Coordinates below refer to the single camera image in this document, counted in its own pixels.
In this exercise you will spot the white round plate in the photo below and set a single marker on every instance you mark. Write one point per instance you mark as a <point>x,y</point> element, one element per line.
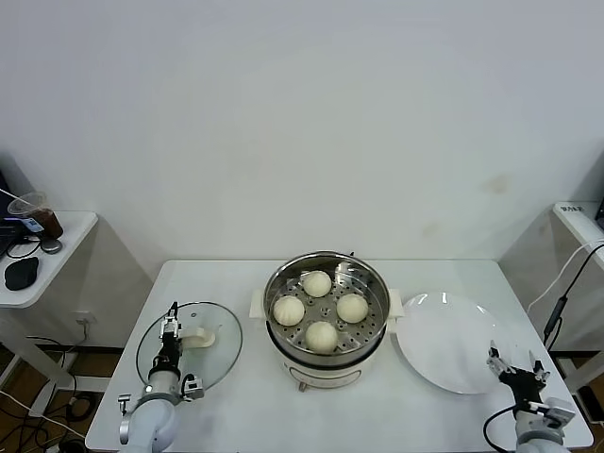
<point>443,340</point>

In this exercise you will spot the white side table with laptop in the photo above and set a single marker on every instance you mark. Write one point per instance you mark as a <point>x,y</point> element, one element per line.
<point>71,236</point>

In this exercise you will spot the white electric cooker base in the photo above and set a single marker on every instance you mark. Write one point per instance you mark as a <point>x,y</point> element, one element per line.
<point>325,373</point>

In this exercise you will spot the white steamed baozi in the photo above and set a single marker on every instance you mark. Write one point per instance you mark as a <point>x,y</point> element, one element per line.
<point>352,307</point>
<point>289,310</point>
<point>322,336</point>
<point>317,283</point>

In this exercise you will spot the white drinking straw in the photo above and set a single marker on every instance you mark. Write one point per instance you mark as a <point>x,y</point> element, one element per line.
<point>11,195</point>

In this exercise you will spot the black computer mouse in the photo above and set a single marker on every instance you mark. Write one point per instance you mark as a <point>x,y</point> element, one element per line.
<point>21,273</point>

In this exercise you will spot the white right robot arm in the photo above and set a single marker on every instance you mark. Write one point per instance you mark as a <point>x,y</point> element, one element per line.
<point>538,439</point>

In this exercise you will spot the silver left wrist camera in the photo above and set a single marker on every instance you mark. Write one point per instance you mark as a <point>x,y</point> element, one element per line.
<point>194,388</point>

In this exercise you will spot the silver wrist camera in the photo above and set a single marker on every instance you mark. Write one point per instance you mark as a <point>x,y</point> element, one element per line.
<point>557,411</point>
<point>194,388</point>

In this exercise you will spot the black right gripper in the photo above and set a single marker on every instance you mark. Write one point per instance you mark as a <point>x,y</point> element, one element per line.
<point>521,382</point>

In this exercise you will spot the white side table with label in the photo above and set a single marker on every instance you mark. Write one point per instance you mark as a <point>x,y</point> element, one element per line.
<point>575,222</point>

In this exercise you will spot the white wall socket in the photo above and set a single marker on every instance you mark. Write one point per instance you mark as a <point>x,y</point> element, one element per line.
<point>85,318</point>

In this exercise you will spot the small grey round puck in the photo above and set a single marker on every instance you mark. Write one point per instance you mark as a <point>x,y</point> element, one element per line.
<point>51,246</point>

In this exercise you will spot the plastic cup iced coffee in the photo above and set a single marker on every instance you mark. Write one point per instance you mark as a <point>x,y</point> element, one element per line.
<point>49,222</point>

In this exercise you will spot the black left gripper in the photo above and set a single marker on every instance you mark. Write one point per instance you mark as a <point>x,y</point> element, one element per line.
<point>168,354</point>

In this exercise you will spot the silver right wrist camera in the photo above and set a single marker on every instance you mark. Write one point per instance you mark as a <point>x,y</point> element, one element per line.
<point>557,411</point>

